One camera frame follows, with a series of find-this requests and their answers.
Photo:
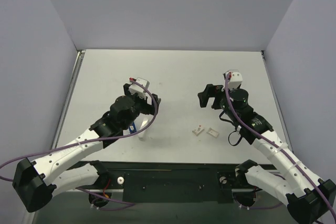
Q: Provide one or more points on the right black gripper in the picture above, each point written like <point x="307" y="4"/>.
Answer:
<point x="216" y="96"/>

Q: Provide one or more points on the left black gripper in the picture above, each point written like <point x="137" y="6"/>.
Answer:
<point x="148" y="104"/>

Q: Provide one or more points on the white stapler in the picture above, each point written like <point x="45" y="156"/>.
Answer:
<point x="142" y="129"/>

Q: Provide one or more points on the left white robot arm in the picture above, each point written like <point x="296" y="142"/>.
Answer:
<point x="37" y="182"/>

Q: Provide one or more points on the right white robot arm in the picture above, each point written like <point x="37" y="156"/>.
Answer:
<point x="306" y="195"/>

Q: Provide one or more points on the open white staple tray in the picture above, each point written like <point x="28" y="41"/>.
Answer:
<point x="213" y="132"/>

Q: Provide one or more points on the staple box with label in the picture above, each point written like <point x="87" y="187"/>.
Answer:
<point x="198" y="130"/>

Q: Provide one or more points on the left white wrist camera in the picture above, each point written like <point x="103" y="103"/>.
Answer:
<point x="137" y="86"/>

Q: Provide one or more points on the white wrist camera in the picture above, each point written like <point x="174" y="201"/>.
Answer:
<point x="137" y="86"/>
<point x="235" y="79"/>

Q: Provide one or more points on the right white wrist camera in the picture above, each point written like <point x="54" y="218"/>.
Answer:
<point x="235" y="79"/>

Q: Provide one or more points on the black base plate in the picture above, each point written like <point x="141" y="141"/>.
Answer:
<point x="175" y="182"/>

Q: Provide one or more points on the aluminium frame rail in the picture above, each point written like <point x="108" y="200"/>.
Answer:
<point x="74" y="76"/>

